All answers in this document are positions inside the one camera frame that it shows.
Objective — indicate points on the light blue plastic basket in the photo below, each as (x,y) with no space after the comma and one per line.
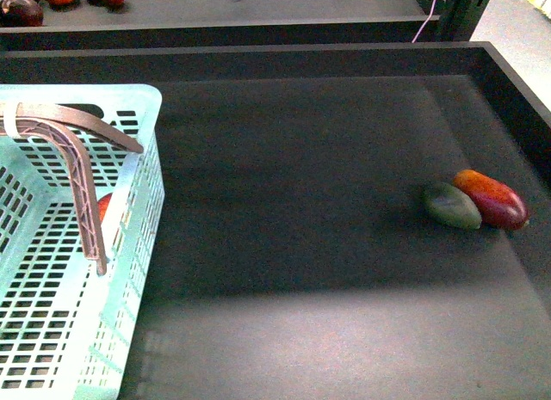
(65,330)

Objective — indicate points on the black lower display tray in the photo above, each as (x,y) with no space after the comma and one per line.
(294,258)

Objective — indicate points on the black display tray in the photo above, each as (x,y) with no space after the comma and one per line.
(199,23)
(294,258)

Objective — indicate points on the green mango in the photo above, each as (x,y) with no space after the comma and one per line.
(449,206)

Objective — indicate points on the black upper display tray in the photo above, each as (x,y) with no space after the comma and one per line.
(199,23)

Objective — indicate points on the red orange mango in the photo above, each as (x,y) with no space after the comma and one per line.
(499,205)

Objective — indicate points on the white zip tie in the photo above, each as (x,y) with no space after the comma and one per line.
(10,119)

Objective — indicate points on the dark metal rack post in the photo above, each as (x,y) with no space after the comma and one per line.
(459,19)

